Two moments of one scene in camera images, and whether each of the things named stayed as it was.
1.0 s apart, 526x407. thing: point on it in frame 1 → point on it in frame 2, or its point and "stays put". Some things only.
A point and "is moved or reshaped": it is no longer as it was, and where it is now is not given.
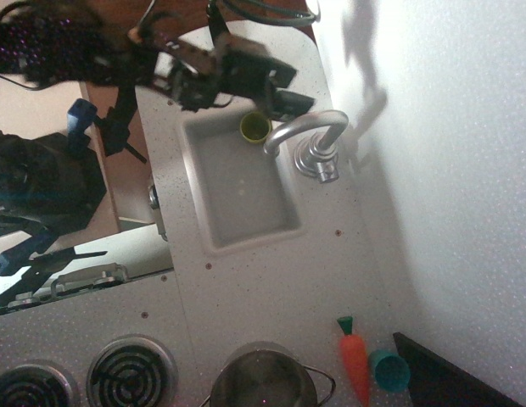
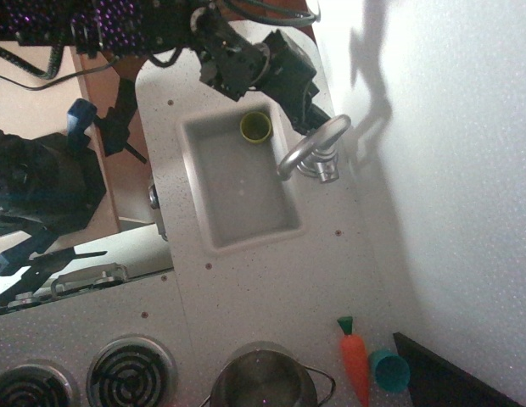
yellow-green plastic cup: [255, 126] stays put
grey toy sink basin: [243, 195] stays put
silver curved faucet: [317, 155] is moved or reshaped
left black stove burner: [30, 385] stays put
